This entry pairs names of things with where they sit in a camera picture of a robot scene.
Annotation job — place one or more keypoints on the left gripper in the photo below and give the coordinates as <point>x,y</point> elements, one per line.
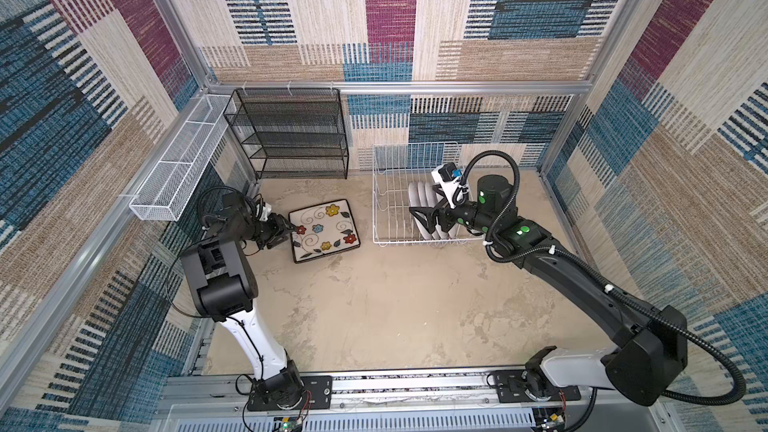
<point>279,229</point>

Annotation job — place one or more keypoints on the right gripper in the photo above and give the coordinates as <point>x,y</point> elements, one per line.
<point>440,215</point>

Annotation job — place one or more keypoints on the white round plate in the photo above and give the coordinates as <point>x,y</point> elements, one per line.
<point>432,199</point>
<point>425,201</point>
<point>442,215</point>
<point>414,200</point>

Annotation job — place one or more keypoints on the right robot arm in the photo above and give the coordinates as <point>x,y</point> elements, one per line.
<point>649,346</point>

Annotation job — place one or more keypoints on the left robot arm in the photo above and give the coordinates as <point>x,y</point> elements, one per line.
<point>223,289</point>

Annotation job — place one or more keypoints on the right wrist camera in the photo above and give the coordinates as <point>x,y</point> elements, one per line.
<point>448,181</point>

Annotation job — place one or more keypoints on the white wire dish rack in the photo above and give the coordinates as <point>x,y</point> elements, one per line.
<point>394,166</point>

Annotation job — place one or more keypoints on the black wire shelf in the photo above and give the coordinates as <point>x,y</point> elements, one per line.
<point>291,133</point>

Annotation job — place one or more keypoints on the white mesh wall basket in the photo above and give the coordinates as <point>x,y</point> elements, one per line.
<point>165,193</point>

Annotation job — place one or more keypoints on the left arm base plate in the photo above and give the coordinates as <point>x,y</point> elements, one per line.
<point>278,393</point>

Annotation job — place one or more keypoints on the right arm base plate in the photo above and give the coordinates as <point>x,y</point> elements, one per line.
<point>520,385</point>

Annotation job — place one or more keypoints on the aluminium mounting rail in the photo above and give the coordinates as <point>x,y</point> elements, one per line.
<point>427,399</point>

